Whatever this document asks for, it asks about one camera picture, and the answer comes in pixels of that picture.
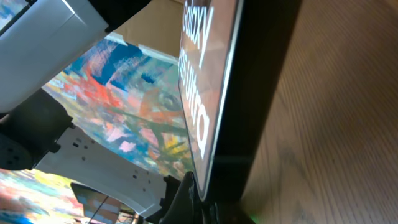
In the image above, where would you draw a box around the brown cardboard panel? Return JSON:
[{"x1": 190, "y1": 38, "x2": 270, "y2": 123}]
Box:
[{"x1": 115, "y1": 0, "x2": 183, "y2": 57}]

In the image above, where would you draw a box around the colourful abstract painting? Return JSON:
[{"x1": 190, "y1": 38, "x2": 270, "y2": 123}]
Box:
[{"x1": 0, "y1": 0, "x2": 195, "y2": 224}]

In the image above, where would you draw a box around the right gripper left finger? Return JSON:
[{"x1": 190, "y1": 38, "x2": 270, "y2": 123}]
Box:
[{"x1": 160, "y1": 171, "x2": 198, "y2": 224}]

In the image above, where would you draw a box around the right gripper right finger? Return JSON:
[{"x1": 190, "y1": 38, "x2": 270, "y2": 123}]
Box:
[{"x1": 205, "y1": 202, "x2": 255, "y2": 224}]

